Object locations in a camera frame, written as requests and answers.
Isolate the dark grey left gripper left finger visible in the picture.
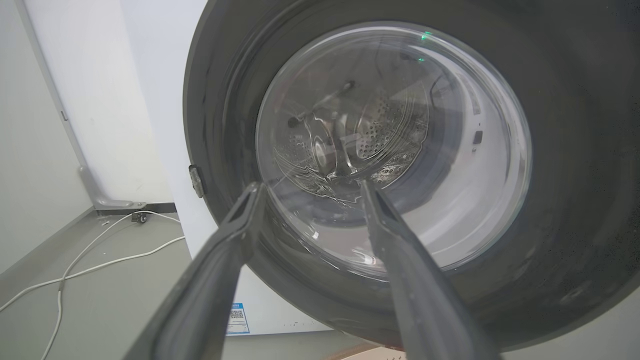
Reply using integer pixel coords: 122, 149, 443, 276
123, 181, 268, 360

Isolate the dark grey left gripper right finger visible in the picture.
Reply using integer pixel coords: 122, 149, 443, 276
359, 179, 502, 360

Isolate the dark grey washing machine door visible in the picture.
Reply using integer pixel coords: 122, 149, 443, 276
182, 0, 640, 352

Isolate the white washing machine body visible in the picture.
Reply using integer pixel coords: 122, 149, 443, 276
118, 0, 333, 337

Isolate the blue QR code sticker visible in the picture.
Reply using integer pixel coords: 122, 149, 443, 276
225, 302, 250, 336

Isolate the white partition panel with caster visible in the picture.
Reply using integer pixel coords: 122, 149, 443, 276
14, 0, 147, 211

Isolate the white cable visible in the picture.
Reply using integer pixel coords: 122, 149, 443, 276
0, 236, 186, 313
40, 210, 182, 360

